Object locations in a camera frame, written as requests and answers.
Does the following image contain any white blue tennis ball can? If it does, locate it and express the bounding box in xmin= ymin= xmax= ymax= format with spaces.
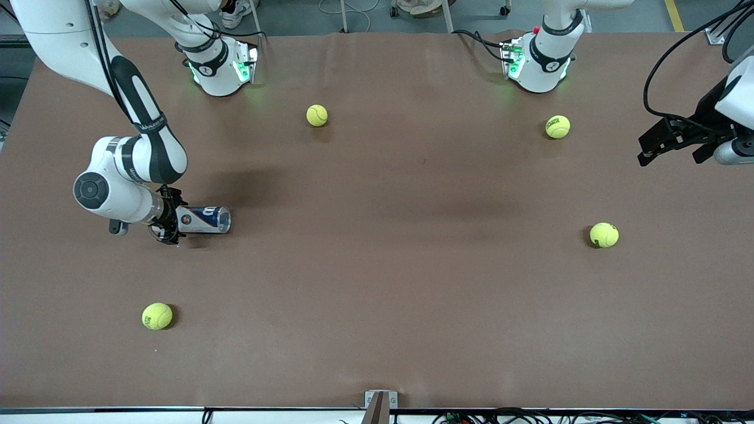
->
xmin=177 ymin=205 xmax=232 ymax=235

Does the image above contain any brown table mat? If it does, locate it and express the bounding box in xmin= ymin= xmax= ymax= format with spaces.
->
xmin=0 ymin=29 xmax=754 ymax=410

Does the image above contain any white sneaker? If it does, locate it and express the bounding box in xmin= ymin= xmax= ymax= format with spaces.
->
xmin=220 ymin=0 xmax=260 ymax=30

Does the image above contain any wheeled chair base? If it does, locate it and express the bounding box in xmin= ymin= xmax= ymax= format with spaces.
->
xmin=389 ymin=0 xmax=512 ymax=18

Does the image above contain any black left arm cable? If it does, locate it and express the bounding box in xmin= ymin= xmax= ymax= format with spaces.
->
xmin=641 ymin=0 xmax=754 ymax=121

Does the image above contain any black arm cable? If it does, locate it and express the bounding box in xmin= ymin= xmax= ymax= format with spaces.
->
xmin=85 ymin=0 xmax=137 ymax=128
xmin=641 ymin=0 xmax=754 ymax=121

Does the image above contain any aluminium frame profile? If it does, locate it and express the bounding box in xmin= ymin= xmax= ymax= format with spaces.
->
xmin=705 ymin=0 xmax=754 ymax=45

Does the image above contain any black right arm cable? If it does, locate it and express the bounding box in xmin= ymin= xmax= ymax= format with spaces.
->
xmin=85 ymin=0 xmax=137 ymax=128

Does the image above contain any black base power cable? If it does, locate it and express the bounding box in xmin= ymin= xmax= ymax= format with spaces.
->
xmin=452 ymin=29 xmax=514 ymax=63

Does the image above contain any white floor cable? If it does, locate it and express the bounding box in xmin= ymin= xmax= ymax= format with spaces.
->
xmin=318 ymin=0 xmax=378 ymax=34

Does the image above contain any black cable bundle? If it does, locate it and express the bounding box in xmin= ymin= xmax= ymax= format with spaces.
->
xmin=433 ymin=408 xmax=754 ymax=424

